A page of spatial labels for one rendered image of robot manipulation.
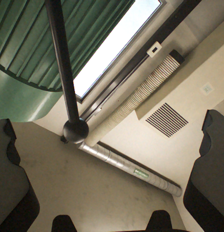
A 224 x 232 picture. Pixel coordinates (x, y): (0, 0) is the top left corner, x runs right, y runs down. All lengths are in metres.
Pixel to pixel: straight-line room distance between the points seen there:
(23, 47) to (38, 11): 0.05
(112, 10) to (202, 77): 1.58
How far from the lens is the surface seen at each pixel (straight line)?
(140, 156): 2.68
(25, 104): 0.31
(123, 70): 1.74
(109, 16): 0.27
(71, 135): 0.22
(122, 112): 1.85
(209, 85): 1.89
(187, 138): 2.70
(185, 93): 1.80
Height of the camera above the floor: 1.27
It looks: 22 degrees up
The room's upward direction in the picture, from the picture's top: 135 degrees counter-clockwise
